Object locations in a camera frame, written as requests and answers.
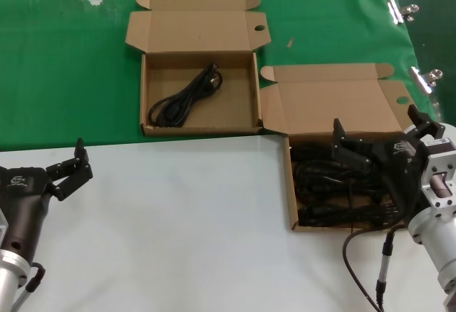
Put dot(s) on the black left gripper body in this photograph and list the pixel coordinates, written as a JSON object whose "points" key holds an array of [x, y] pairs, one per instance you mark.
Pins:
{"points": [[21, 198]]}

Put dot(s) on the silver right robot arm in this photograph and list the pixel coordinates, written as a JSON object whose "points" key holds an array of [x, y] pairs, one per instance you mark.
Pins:
{"points": [[438, 240]]}

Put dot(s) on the brown cardboard box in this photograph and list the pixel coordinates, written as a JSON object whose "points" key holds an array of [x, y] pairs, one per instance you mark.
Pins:
{"points": [[338, 105]]}

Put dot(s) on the wrist aluminium camera mount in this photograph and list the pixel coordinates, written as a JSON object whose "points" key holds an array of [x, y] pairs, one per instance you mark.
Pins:
{"points": [[441, 169], [3, 224]]}

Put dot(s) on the short wooden stick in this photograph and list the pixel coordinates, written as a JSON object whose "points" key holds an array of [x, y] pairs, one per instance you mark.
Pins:
{"points": [[290, 42]]}

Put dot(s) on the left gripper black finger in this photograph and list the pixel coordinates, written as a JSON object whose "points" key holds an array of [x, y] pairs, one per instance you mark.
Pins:
{"points": [[77, 174]]}

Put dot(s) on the green table cloth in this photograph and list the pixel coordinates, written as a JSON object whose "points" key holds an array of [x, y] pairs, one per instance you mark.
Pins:
{"points": [[71, 77]]}

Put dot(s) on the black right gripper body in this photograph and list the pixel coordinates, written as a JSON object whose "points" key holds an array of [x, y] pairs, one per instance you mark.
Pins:
{"points": [[400, 162]]}

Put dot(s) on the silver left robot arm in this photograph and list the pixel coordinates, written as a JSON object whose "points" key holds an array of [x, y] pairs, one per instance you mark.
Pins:
{"points": [[10, 276]]}

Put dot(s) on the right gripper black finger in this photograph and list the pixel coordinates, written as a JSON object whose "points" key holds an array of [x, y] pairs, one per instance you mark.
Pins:
{"points": [[351, 149], [429, 125]]}

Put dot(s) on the silver binder clip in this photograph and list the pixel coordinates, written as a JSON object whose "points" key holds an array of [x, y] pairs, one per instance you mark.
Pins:
{"points": [[422, 78], [397, 11]]}

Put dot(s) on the cardboard box with torn corner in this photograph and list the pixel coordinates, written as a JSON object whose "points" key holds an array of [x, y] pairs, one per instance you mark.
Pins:
{"points": [[235, 98]]}

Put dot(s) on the right wrist aluminium camera mount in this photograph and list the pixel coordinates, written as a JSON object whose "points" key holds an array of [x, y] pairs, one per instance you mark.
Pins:
{"points": [[441, 169]]}

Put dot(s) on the left wrist aluminium camera mount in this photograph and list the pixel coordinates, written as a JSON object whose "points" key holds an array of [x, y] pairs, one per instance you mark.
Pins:
{"points": [[3, 224]]}

